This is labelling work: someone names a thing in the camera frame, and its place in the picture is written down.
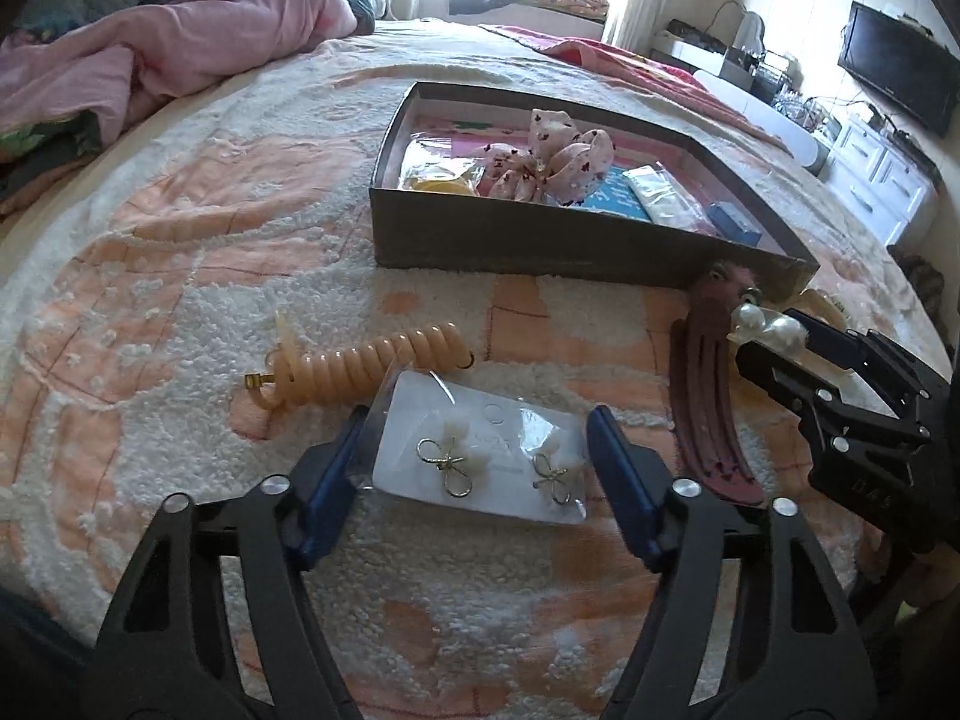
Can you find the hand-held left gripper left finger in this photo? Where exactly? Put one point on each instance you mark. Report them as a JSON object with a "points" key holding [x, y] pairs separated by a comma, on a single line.
{"points": [[330, 487]]}

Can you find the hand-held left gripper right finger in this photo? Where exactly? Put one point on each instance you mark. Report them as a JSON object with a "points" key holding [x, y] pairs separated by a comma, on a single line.
{"points": [[624, 480]]}

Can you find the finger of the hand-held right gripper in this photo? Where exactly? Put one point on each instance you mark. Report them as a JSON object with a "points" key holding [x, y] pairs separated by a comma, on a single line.
{"points": [[834, 337], [784, 371]]}

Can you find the pearl hair clip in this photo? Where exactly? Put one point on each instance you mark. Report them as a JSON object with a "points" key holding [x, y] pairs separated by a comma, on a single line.
{"points": [[765, 324]]}

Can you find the earring card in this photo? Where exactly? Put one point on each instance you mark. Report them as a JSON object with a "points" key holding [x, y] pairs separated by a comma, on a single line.
{"points": [[480, 457]]}

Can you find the small blue box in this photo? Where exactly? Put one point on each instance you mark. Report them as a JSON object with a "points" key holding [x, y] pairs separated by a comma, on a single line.
{"points": [[735, 221]]}

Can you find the clear packet with bow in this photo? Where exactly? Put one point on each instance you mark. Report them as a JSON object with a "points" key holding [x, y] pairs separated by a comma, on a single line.
{"points": [[660, 195]]}

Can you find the shallow grey cardboard box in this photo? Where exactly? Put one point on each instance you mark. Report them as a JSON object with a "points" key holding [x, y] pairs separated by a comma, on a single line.
{"points": [[570, 247]]}

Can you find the pink spotted hair scrunchie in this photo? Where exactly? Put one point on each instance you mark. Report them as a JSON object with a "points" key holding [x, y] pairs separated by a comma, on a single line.
{"points": [[559, 157]]}

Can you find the clear plastic bag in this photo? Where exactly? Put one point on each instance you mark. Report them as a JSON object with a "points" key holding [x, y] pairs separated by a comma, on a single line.
{"points": [[442, 169]]}

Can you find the dark red hair clip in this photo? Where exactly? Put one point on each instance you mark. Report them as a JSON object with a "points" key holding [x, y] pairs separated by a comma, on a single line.
{"points": [[709, 420]]}

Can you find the brown bag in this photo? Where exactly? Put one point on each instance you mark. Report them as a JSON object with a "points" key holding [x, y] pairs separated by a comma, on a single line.
{"points": [[926, 277]]}

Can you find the white drawer cabinet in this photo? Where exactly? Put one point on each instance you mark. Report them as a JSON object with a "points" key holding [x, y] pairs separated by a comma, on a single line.
{"points": [[881, 157]]}

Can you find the blue printed card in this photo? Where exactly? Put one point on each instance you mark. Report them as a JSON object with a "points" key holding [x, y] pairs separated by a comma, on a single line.
{"points": [[611, 199]]}

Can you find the white desk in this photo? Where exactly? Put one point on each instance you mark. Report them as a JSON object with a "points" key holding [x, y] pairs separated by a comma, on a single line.
{"points": [[757, 90]]}

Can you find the black television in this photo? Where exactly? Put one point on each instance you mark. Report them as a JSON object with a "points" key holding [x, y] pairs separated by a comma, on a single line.
{"points": [[900, 67]]}

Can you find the red patterned blanket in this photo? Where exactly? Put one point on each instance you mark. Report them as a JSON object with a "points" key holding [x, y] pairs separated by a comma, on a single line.
{"points": [[645, 67]]}

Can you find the pink duvet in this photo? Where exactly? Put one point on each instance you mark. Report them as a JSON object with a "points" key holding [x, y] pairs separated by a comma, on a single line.
{"points": [[187, 37]]}

